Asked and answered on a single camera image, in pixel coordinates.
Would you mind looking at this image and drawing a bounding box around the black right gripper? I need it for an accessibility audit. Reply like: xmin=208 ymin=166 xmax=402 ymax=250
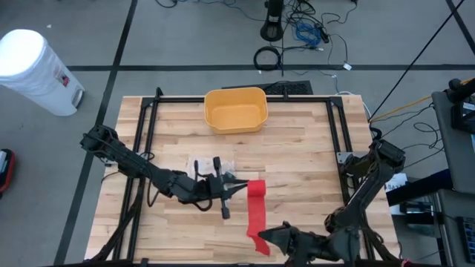
xmin=258 ymin=221 xmax=335 ymax=263

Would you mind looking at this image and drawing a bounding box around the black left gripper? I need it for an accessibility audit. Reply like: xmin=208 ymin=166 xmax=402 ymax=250
xmin=205 ymin=156 xmax=250 ymax=221

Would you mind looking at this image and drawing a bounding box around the red bandage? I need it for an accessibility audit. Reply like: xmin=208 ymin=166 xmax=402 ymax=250
xmin=246 ymin=179 xmax=272 ymax=257

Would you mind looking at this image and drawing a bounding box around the clear plastic bag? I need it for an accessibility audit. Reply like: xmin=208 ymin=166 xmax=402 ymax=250
xmin=187 ymin=155 xmax=238 ymax=181

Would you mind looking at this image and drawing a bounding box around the yellow plastic bin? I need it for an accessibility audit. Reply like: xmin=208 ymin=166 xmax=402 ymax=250
xmin=203 ymin=87 xmax=269 ymax=135

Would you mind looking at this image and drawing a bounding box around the black keyboard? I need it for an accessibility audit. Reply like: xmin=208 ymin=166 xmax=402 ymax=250
xmin=456 ymin=216 xmax=475 ymax=260
xmin=221 ymin=80 xmax=314 ymax=96

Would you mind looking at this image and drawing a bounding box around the white printed cardboard box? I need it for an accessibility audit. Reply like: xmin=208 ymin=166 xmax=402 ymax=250
xmin=384 ymin=171 xmax=409 ymax=216

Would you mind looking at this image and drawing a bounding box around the black floor stand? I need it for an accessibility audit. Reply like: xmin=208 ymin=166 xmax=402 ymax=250
xmin=259 ymin=0 xmax=285 ymax=42

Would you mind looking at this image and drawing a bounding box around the dark computer desk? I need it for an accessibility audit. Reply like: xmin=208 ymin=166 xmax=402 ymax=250
xmin=432 ymin=77 xmax=475 ymax=267

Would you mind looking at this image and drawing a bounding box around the black diagonal strut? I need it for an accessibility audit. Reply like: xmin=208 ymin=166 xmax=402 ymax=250
xmin=369 ymin=0 xmax=467 ymax=122

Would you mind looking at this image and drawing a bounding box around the red black floor device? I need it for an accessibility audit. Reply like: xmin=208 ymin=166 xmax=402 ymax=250
xmin=0 ymin=148 xmax=17 ymax=194

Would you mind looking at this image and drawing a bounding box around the white trash can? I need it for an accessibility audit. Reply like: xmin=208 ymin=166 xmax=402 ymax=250
xmin=0 ymin=28 xmax=85 ymax=117

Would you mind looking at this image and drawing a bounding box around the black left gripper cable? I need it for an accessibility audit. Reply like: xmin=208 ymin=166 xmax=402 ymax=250
xmin=146 ymin=177 xmax=214 ymax=213

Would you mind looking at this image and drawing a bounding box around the black aluminium table frame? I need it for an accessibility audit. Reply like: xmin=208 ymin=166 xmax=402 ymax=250
xmin=85 ymin=87 xmax=404 ymax=267

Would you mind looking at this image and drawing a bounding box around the coiled black cable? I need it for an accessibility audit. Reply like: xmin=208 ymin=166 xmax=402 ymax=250
xmin=253 ymin=45 xmax=283 ymax=72

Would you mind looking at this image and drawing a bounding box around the blue cable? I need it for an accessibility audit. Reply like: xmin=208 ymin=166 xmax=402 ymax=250
xmin=295 ymin=22 xmax=322 ymax=47

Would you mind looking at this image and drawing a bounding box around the black cable tangle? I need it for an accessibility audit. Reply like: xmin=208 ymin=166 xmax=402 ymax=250
xmin=285 ymin=0 xmax=353 ymax=71

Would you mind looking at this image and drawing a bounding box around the yellow cable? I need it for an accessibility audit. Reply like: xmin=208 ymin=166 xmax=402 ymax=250
xmin=370 ymin=77 xmax=475 ymax=123

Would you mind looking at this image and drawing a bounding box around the black floor cable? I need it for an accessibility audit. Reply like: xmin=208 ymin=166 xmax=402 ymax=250
xmin=385 ymin=103 xmax=446 ymax=170

